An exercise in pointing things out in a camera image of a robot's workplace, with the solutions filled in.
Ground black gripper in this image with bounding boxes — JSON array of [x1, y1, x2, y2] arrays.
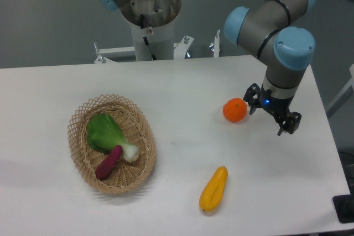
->
[[243, 77, 301, 136]]

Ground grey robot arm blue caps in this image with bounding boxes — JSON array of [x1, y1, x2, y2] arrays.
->
[[99, 0, 316, 134]]

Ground woven wicker basket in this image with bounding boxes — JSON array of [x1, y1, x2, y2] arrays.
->
[[67, 95, 156, 195]]

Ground purple sweet potato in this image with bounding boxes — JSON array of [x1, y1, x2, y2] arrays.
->
[[95, 145, 123, 180]]

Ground orange mandarin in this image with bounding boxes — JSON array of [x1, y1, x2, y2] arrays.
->
[[222, 98, 247, 123]]

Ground yellow papaya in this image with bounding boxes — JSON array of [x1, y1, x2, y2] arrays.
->
[[199, 166, 228, 212]]

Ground black device at table edge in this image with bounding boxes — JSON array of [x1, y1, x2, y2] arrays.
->
[[332, 194, 353, 224]]

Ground green bok choy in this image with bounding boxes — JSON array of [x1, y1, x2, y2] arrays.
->
[[86, 113, 140, 162]]

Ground white frame at right edge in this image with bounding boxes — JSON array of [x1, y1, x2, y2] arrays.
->
[[325, 65, 353, 119]]

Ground white metal base frame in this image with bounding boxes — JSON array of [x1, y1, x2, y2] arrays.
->
[[93, 29, 221, 64]]

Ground black cable on pedestal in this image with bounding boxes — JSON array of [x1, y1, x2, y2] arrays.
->
[[139, 14, 158, 61]]

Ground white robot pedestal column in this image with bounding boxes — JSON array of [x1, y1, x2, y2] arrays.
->
[[121, 0, 181, 46]]

